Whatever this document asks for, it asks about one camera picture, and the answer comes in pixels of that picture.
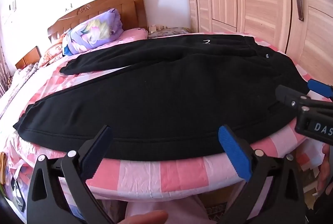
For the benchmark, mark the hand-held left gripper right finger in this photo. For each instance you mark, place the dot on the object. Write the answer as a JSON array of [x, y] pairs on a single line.
[[234, 147]]

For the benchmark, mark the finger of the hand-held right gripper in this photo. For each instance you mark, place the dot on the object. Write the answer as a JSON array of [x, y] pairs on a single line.
[[289, 98], [320, 87]]

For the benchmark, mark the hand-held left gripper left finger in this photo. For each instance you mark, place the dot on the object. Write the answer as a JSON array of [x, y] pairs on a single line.
[[95, 151]]

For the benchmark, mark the black pants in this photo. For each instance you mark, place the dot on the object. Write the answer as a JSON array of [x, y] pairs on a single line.
[[161, 94]]

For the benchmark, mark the person's right hand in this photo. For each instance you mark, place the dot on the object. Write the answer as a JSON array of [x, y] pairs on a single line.
[[327, 169]]

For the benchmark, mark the person's left hand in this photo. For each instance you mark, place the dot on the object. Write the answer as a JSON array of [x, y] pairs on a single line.
[[145, 217]]

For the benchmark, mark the pink checked bed sheet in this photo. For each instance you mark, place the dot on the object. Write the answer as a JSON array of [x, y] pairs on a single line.
[[156, 174]]

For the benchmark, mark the colourful bag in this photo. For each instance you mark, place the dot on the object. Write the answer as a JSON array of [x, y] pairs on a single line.
[[10, 182]]

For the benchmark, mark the grey floral bedding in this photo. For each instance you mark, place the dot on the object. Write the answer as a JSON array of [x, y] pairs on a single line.
[[20, 78]]

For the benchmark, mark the orange floral pillow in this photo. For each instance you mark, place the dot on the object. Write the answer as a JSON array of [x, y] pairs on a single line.
[[52, 51]]

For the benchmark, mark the small wooden headboard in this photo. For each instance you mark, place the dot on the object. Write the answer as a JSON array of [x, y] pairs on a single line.
[[28, 58]]

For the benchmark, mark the folded purple floral quilt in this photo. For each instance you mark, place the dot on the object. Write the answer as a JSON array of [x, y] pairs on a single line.
[[91, 31]]

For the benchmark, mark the patterned curtain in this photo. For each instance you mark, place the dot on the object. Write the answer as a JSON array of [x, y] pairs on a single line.
[[4, 70]]

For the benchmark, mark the pink pillow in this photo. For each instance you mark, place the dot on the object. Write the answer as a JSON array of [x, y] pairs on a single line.
[[134, 34]]

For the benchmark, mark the nightstand with floral cloth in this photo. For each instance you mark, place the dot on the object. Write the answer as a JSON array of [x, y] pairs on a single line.
[[169, 31]]

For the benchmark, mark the wooden bed headboard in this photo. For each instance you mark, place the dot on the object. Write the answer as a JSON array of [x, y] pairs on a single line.
[[104, 7]]

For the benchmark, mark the white wall socket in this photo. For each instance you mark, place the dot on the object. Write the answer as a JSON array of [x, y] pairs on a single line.
[[12, 4]]

